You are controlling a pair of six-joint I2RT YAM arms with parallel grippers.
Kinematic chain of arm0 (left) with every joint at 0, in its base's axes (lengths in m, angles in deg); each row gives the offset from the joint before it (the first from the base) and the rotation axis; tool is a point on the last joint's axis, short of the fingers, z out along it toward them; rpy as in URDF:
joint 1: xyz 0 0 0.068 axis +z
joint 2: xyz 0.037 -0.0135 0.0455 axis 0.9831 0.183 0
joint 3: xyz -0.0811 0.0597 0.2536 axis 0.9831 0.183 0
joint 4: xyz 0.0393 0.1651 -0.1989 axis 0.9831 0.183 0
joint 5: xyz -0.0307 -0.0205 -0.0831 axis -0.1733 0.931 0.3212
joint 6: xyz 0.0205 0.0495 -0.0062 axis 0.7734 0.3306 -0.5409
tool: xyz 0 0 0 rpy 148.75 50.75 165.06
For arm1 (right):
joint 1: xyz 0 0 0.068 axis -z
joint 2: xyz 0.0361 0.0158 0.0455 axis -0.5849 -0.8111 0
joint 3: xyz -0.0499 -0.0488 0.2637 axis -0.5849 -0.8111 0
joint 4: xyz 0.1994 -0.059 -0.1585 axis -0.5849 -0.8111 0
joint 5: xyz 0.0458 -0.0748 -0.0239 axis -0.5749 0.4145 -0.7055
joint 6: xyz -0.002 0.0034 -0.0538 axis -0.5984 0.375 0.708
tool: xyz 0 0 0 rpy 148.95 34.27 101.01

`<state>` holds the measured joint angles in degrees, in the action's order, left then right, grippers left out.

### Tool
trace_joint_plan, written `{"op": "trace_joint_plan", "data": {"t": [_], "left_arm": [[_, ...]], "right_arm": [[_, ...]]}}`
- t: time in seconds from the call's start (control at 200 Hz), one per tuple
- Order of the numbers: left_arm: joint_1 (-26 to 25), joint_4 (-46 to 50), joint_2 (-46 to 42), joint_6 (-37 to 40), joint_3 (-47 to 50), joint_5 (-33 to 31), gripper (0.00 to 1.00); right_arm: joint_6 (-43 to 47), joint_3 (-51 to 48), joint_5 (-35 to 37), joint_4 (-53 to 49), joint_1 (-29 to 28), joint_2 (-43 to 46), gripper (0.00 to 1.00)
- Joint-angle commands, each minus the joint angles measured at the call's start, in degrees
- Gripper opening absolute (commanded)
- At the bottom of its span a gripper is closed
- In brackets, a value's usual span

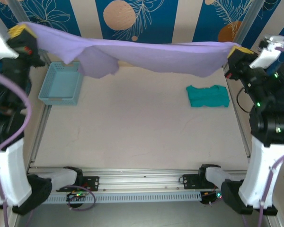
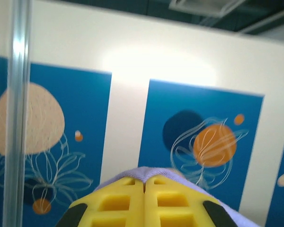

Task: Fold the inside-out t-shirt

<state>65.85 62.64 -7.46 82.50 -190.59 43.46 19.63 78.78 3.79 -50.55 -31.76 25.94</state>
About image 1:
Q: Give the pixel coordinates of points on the purple t-shirt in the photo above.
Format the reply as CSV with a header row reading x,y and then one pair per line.
x,y
144,56

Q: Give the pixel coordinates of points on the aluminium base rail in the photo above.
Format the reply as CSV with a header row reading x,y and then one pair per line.
x,y
137,176

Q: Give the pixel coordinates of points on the blue floral wall panel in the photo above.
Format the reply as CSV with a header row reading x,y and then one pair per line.
x,y
203,23
0,11
281,14
156,23
61,14

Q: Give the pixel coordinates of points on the small electronics board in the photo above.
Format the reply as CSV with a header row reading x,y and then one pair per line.
x,y
75,195
214,197

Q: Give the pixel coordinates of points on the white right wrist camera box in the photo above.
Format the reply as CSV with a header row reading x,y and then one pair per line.
x,y
267,54

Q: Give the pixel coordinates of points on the folded teal t-shirt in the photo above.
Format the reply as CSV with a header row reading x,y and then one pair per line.
x,y
208,97

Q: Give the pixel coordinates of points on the light blue perforated plastic basket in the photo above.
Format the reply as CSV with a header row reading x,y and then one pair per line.
x,y
58,82

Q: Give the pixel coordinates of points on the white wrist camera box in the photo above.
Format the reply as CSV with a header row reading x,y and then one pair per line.
x,y
0,40
267,54

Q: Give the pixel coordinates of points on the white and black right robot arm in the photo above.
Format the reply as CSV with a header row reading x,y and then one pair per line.
x,y
260,170

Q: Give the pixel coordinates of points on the aluminium table side rail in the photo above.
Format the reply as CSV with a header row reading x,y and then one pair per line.
x,y
233,106
39,132

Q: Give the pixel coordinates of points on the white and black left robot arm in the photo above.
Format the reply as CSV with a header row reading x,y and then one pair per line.
x,y
11,170

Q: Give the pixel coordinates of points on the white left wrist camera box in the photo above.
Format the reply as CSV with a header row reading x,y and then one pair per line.
x,y
0,40

